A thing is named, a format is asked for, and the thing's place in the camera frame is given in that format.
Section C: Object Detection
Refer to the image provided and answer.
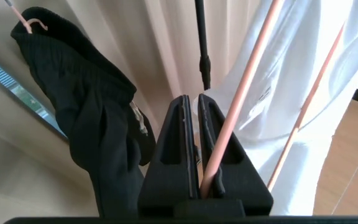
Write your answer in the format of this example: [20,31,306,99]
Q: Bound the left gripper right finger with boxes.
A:
[197,93,274,216]

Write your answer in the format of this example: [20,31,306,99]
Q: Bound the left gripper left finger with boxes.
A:
[137,95,198,217]

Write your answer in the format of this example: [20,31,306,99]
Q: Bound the pink clothes hanger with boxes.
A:
[199,0,347,199]
[4,0,49,35]

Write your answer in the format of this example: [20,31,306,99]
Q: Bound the black shorts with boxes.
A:
[10,6,157,219]

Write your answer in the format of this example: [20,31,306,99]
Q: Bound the white garment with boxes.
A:
[193,0,358,217]

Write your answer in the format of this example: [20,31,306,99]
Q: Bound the black clothes rack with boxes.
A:
[193,0,213,91]

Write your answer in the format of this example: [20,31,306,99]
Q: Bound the beige curtain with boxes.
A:
[0,0,262,218]

